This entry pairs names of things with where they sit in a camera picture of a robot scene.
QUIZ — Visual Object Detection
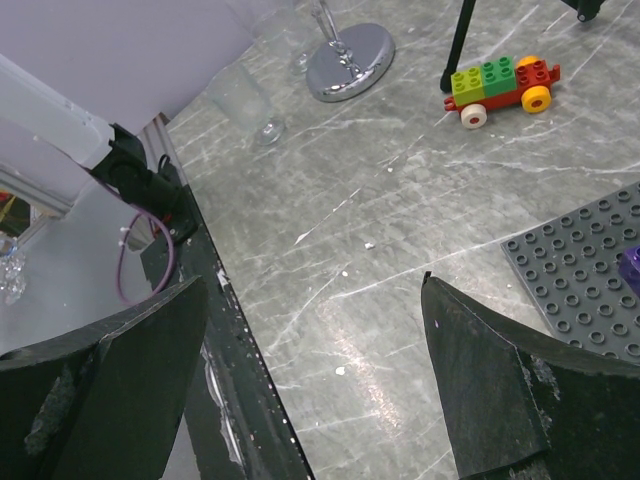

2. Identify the grey lego baseplate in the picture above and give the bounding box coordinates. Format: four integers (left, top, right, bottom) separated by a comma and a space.
502, 183, 639, 364

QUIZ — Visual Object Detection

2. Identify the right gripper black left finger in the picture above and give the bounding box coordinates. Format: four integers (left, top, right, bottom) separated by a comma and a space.
1, 276, 207, 479

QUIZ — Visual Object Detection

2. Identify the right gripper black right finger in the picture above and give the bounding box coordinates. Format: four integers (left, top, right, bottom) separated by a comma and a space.
421, 274, 639, 479

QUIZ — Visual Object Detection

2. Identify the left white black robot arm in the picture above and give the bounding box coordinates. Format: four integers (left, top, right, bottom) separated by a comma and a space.
1, 57, 182, 219

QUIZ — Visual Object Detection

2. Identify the colourful lego toy car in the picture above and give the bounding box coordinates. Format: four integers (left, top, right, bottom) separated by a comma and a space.
443, 56, 561, 130

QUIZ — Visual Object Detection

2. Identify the purple lego brick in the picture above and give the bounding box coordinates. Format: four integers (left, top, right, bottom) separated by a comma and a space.
618, 246, 640, 297

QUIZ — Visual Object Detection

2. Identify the purple cable loop under rail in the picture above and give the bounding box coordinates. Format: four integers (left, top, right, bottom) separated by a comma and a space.
116, 209, 177, 307

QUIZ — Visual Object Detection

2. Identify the black perforated music stand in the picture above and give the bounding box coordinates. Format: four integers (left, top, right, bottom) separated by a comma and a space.
439, 0, 605, 94

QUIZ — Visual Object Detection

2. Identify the chrome wine glass rack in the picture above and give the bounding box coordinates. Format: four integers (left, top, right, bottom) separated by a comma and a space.
306, 1, 395, 103

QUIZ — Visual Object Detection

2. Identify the clear glass beside rack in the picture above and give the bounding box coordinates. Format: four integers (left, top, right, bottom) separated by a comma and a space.
251, 0, 310, 75

